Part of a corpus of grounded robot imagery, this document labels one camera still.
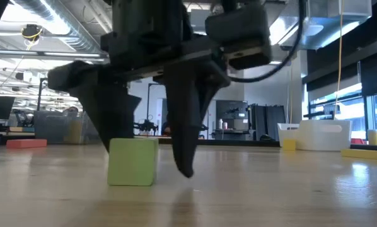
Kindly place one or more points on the grey translucent bin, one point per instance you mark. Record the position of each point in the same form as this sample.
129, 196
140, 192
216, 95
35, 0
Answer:
56, 129

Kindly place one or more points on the white plastic bin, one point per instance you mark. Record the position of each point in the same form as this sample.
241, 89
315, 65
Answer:
317, 138

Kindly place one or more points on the black yellow ceiling reel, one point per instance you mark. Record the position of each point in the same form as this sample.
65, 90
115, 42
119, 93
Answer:
31, 31

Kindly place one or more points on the pale yellow cylinder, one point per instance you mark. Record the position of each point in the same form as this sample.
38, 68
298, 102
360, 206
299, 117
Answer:
375, 137

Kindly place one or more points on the person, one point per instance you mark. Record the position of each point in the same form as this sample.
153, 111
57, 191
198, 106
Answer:
167, 130

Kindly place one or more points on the green half-round block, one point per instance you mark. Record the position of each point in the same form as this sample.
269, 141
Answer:
133, 164

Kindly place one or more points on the background black robot arm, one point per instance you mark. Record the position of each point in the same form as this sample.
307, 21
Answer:
204, 127
146, 126

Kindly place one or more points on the white bottle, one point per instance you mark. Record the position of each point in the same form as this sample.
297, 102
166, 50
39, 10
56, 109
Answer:
220, 123

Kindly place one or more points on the small pale bottle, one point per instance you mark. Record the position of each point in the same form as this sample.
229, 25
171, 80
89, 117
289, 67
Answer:
225, 125

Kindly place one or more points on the black gantry frame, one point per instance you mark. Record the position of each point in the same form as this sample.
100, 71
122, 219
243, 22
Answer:
40, 94
148, 101

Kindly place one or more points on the red flat rectangular block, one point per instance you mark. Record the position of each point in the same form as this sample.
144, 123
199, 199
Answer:
26, 143

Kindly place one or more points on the dark folding panels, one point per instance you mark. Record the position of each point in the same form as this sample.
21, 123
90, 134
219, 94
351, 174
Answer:
270, 119

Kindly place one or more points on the long ceiling light strip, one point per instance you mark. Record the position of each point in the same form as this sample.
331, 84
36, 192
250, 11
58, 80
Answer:
65, 54

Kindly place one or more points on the black cabinet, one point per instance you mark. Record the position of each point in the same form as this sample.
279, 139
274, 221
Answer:
229, 108

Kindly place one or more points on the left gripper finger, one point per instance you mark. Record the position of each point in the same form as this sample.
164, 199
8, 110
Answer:
185, 110
106, 107

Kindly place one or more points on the black frame rail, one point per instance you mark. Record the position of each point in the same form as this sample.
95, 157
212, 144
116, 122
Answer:
369, 147
239, 142

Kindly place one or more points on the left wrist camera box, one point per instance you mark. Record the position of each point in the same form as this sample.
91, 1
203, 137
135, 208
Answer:
239, 28

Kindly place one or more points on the silver ribbed air duct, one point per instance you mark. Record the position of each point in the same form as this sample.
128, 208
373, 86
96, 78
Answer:
65, 19

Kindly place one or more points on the small red object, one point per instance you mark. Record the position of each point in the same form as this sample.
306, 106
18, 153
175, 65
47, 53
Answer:
357, 141

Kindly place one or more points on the yellow cube block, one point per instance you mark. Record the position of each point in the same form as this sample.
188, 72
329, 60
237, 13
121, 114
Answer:
289, 145

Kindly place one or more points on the yellow rectangular block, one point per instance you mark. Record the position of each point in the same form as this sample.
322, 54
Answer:
365, 154

